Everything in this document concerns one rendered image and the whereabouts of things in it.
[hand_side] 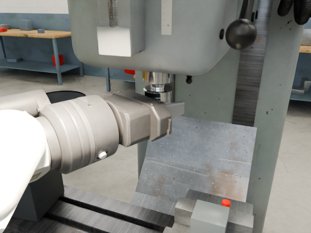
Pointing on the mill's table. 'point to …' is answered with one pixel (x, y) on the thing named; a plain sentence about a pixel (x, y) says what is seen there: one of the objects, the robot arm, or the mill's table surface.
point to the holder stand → (40, 196)
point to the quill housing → (160, 35)
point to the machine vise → (188, 203)
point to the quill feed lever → (242, 28)
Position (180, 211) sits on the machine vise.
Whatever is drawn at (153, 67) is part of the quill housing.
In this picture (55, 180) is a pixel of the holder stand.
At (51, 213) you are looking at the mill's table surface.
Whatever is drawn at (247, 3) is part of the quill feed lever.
